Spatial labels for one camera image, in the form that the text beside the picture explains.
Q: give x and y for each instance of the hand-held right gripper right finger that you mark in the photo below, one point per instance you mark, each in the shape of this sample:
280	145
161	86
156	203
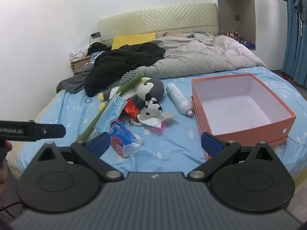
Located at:
211	145

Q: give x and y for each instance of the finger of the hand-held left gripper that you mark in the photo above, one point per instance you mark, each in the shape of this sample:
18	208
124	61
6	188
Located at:
51	131

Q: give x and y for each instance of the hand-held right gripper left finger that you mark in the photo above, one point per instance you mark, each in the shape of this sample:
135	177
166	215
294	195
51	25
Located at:
99	142

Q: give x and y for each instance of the blue cartoon snack packet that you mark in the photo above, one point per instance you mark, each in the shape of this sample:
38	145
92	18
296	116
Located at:
122	139

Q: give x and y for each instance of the blue face mask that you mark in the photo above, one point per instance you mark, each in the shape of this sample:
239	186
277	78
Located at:
112	115

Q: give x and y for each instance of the pink cardboard box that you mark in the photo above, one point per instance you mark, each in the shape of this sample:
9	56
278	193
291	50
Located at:
251	134

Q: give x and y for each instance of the red foil packet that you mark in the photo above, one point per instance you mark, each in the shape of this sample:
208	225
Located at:
131	107

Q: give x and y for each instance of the pink feather toy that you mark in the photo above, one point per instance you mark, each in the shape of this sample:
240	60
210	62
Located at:
158	129

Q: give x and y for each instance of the translucent plastic bag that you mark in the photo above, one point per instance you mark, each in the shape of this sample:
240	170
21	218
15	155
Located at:
153	121

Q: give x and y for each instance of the panda plush toy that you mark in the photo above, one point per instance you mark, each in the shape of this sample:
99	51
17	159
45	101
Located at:
151	107

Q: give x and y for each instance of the person's left hand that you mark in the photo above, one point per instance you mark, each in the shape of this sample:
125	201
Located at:
8	145

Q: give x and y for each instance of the dark grey blanket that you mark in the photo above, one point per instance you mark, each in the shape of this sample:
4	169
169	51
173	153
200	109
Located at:
72	82

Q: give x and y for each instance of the white spray can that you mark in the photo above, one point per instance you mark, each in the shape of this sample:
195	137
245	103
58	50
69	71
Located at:
177	97

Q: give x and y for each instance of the brown cardboard box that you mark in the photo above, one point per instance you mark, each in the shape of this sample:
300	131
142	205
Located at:
79	64

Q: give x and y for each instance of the grey penguin plush toy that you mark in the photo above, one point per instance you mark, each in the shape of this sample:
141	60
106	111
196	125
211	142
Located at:
153	86

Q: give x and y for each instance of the black jacket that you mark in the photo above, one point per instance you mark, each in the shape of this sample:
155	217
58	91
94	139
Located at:
115	64

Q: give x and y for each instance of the white crumpled cloth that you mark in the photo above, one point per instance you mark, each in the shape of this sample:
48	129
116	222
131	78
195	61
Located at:
78	52

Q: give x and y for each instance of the blue printed packet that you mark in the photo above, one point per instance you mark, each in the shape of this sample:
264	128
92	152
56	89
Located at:
97	55

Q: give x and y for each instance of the grey duvet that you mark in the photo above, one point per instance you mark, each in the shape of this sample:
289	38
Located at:
203	57

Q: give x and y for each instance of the black cloth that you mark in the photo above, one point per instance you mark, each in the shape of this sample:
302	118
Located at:
97	46

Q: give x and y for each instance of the small blue box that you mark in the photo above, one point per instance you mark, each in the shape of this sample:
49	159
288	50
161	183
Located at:
251	45

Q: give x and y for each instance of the yellow pillow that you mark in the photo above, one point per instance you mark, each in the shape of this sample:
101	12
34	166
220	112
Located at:
132	39

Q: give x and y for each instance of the row of small bottles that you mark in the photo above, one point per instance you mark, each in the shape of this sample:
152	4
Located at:
232	34

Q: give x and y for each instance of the blue curtain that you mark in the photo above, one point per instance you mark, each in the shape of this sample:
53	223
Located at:
295	57

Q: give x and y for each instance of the beige quilted headboard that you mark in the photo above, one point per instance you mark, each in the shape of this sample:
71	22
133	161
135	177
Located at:
156	16

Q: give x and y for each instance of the hanging blue-grey clothes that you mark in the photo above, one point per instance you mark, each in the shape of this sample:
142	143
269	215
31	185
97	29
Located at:
299	0

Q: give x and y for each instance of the black wall socket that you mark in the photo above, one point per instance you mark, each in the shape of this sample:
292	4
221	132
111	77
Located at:
96	35

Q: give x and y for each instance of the dark wall switch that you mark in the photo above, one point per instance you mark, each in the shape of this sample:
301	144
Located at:
237	17

